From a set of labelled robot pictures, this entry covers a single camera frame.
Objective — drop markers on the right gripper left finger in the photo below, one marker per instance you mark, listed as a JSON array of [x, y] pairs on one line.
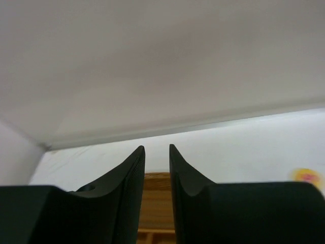
[[106, 210]]

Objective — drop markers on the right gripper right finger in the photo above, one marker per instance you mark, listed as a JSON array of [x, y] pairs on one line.
[[250, 212]]

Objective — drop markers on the green label yellow cap bottle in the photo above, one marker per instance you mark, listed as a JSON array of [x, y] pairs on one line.
[[308, 175]]

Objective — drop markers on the brown wicker divided basket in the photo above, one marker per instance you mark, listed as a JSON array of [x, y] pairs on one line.
[[156, 222]]

